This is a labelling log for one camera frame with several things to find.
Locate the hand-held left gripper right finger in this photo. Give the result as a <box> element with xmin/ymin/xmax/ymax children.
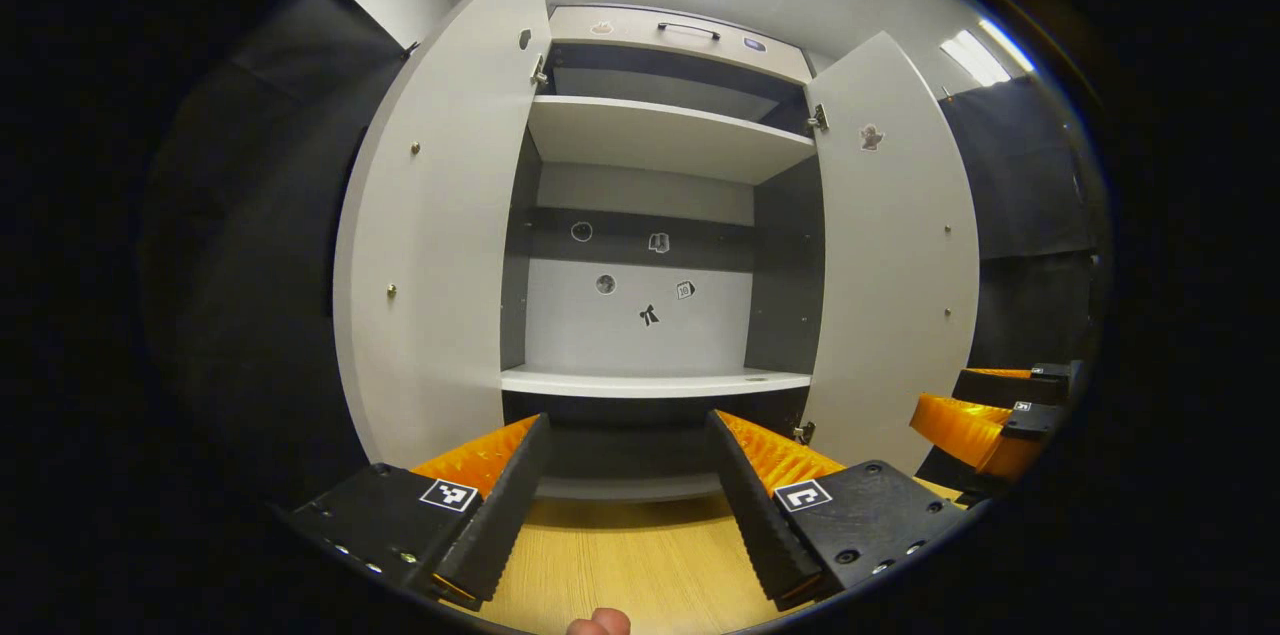
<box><xmin>704</xmin><ymin>409</ymin><xmax>969</xmax><ymax>612</ymax></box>

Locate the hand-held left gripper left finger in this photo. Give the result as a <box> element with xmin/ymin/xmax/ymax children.
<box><xmin>285</xmin><ymin>412</ymin><xmax>553</xmax><ymax>612</ymax></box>

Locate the beige cabinet door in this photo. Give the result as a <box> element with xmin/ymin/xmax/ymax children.
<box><xmin>800</xmin><ymin>30</ymin><xmax>981</xmax><ymax>476</ymax></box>
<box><xmin>332</xmin><ymin>0</ymin><xmax>553</xmax><ymax>471</ymax></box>

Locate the beige double-door shoe cabinet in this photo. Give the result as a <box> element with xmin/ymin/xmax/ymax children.
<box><xmin>500</xmin><ymin>5</ymin><xmax>826</xmax><ymax>504</ymax></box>

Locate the white cabinet shelf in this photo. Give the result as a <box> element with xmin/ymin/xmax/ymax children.
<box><xmin>527</xmin><ymin>95</ymin><xmax>816</xmax><ymax>186</ymax></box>
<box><xmin>500</xmin><ymin>365</ymin><xmax>813</xmax><ymax>400</ymax></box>

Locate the beige cabinet top panel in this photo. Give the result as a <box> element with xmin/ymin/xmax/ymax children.
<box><xmin>548</xmin><ymin>7</ymin><xmax>813</xmax><ymax>84</ymax></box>

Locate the black backdrop cloth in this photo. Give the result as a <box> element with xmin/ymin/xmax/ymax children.
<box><xmin>145</xmin><ymin>0</ymin><xmax>421</xmax><ymax>506</ymax></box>
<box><xmin>940</xmin><ymin>75</ymin><xmax>1111</xmax><ymax>371</ymax></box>

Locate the ceiling light panel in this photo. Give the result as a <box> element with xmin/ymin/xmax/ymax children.
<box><xmin>940</xmin><ymin>18</ymin><xmax>1037</xmax><ymax>87</ymax></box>

